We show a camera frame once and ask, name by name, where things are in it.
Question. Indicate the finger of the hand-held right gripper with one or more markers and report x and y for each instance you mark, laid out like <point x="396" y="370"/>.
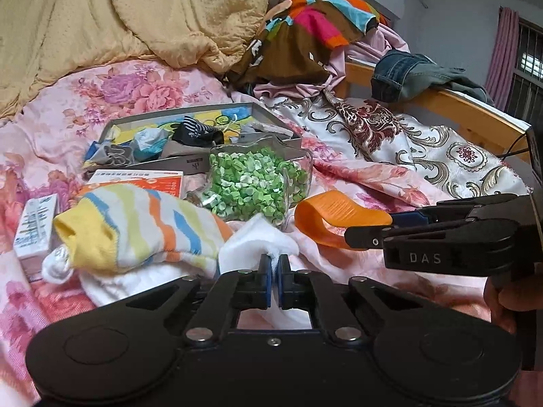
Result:
<point x="369" y="237"/>
<point x="413" y="219"/>

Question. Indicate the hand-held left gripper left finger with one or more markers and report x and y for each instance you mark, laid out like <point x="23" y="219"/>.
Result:
<point x="265" y="282"/>

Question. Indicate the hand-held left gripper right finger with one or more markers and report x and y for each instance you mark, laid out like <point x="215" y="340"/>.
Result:
<point x="285" y="282"/>

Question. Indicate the white sock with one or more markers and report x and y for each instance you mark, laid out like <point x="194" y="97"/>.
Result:
<point x="254" y="241"/>

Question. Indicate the grey cartoon print tray box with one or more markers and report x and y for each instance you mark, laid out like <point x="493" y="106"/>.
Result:
<point x="186" y="164"/>

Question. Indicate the black dotted sock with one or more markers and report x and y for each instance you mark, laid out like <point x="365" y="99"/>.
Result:
<point x="197" y="133"/>

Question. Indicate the white wet wipe packet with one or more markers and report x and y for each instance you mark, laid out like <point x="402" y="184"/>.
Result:
<point x="148" y="140"/>

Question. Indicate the pale grey cloth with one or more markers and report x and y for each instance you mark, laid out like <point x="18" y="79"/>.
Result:
<point x="114" y="157"/>

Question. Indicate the person's right hand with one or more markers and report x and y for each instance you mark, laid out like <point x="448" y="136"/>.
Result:
<point x="502" y="301"/>

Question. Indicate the baroque patterned sheet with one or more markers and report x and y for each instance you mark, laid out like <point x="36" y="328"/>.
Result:
<point x="382" y="135"/>

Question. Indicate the jar of green paper stars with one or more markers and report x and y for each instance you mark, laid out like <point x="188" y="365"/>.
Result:
<point x="246" y="182"/>

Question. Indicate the striped pastel sock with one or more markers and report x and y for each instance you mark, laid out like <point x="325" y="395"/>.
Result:
<point x="140" y="229"/>

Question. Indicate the blue jeans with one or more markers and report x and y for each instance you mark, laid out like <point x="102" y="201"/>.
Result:
<point x="407" y="72"/>

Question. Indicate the grey face mask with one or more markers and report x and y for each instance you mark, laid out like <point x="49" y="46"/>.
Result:
<point x="267" y="129"/>

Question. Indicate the brown-grey cloth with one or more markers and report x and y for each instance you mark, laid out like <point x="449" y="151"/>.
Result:
<point x="178" y="150"/>

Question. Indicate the red and white carton box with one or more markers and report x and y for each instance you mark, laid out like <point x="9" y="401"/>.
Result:
<point x="140" y="180"/>

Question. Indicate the pink satin cloth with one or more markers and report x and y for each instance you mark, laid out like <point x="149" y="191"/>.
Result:
<point x="382" y="42"/>

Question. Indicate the barred window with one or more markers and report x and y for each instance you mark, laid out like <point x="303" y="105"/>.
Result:
<point x="530" y="72"/>

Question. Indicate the pink curtain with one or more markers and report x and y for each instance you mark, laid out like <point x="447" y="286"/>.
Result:
<point x="502" y="51"/>

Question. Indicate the brown colourful blanket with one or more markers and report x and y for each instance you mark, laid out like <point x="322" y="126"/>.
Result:
<point x="297" y="42"/>

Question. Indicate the small white carton box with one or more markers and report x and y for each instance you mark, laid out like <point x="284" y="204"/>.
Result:
<point x="34" y="229"/>

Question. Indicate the yellow quilted blanket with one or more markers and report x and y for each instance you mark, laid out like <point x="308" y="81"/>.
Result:
<point x="106" y="17"/>

